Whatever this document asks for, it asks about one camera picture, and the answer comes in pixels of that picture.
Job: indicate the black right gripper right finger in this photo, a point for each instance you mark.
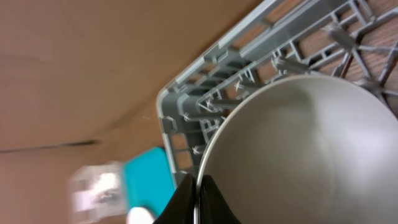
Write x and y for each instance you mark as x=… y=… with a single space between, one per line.
x=213 y=207

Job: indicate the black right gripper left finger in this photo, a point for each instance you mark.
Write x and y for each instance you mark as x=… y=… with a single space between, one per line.
x=180 y=207

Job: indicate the grey bowl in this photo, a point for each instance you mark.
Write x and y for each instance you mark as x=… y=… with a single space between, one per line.
x=307 y=150

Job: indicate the large white plate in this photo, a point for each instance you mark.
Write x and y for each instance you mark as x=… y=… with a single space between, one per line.
x=140 y=215

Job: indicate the clear plastic waste bin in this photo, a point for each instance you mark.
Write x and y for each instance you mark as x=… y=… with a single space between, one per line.
x=97 y=192

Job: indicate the grey dishwasher rack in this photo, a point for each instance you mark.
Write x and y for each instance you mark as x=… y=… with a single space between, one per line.
x=350 y=39

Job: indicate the teal serving tray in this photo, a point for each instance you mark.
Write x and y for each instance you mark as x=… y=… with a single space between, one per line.
x=148 y=181

